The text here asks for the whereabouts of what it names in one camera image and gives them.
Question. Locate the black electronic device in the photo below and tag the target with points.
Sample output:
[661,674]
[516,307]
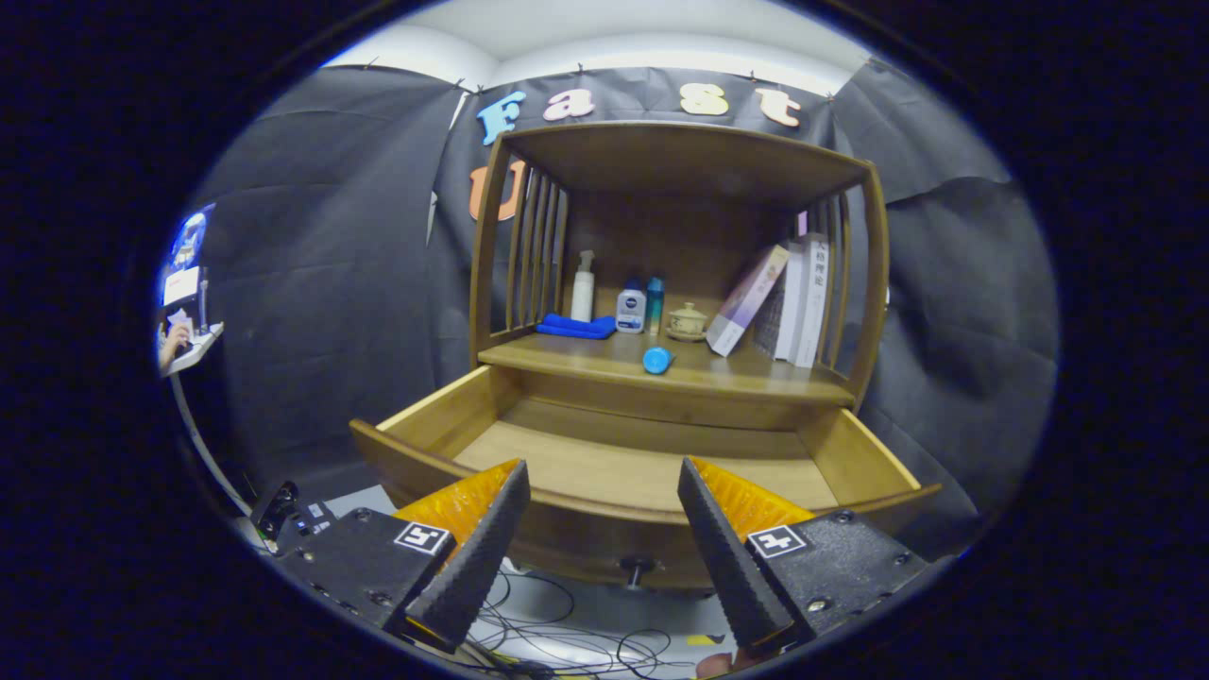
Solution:
[293,519]

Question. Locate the yellow floor tape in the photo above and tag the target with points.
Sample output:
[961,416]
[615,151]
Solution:
[706,640]

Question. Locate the white lotion bottle blue cap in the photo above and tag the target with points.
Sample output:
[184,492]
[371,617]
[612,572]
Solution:
[631,310]

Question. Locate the teal slim bottle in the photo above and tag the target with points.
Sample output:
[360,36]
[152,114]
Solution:
[655,307]

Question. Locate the black backdrop cloth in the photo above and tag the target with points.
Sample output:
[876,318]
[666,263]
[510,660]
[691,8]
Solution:
[331,283]

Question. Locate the blue folded cloth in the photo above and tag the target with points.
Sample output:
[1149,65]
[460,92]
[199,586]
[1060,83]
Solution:
[576,327]

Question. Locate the white pump bottle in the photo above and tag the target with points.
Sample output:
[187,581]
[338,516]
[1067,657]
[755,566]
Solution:
[583,300]

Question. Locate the wooden drawer with black knob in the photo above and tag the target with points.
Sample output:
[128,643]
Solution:
[614,463]

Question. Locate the blue squeeze tube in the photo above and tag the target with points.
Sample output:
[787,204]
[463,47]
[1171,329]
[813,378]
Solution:
[656,360]

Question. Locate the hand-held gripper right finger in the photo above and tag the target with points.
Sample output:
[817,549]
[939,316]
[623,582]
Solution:
[729,562]

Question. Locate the white book with printed spine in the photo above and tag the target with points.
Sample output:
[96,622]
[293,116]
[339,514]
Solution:
[812,312]

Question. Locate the plain white book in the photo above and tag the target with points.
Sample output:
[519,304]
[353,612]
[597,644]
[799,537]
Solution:
[791,312]

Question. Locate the purple and white book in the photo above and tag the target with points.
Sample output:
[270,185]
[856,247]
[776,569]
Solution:
[746,302]

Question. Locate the dark patterned book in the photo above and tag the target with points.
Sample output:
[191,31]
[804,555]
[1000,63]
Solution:
[773,326]

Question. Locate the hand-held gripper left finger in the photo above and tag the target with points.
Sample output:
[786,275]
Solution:
[477,562]

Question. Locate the wooden countertop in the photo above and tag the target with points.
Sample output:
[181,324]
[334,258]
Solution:
[567,359]

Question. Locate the computer monitor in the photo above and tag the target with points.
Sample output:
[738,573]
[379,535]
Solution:
[184,250]

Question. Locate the beige lidded ceramic cup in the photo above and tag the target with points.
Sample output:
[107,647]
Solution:
[688,323]

